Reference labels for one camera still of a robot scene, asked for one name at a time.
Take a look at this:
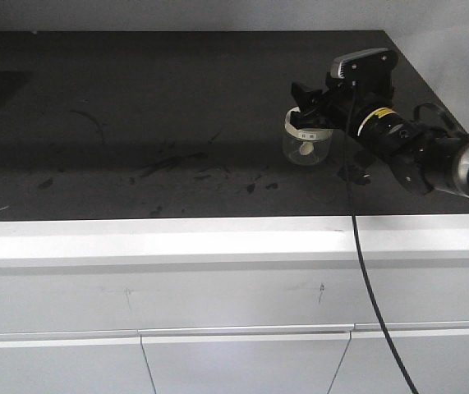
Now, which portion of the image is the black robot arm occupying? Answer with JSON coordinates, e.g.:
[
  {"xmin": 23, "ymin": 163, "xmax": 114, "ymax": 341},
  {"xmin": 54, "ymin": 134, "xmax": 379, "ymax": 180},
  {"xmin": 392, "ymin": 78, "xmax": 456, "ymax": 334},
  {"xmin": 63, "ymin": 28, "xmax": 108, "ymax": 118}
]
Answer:
[{"xmin": 290, "ymin": 75, "xmax": 469, "ymax": 198}]

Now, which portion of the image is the white fume hood base cabinet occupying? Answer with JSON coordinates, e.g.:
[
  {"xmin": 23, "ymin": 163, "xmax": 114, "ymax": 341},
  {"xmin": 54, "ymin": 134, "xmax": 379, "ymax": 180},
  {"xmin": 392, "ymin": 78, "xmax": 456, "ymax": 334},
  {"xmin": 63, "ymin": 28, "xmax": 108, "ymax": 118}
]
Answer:
[{"xmin": 0, "ymin": 214, "xmax": 469, "ymax": 393}]

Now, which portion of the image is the glass jar with white lid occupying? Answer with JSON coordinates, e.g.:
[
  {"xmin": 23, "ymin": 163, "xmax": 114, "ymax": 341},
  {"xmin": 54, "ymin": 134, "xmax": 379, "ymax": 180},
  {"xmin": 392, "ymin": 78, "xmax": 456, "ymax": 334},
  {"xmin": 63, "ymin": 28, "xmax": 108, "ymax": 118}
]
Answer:
[{"xmin": 282, "ymin": 107, "xmax": 334, "ymax": 166}]

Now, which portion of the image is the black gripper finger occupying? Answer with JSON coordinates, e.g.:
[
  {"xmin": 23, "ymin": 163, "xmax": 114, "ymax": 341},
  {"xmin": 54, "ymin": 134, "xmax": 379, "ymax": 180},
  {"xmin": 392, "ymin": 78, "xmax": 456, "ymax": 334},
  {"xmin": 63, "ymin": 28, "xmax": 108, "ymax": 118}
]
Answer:
[
  {"xmin": 290, "ymin": 111, "xmax": 341, "ymax": 130},
  {"xmin": 291, "ymin": 82, "xmax": 324, "ymax": 111}
]

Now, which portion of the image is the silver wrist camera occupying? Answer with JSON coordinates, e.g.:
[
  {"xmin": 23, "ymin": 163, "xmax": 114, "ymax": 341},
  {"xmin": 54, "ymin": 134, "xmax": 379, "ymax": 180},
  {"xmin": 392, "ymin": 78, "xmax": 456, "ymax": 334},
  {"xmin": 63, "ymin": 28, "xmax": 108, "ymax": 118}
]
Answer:
[{"xmin": 329, "ymin": 48, "xmax": 398, "ymax": 89}]

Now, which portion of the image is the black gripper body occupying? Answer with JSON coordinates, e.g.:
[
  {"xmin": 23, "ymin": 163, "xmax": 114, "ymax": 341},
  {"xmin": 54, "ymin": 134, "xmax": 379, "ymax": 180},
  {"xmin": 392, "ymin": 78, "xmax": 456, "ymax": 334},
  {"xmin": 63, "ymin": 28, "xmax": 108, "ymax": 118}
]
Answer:
[{"xmin": 314, "ymin": 73, "xmax": 394, "ymax": 131}]

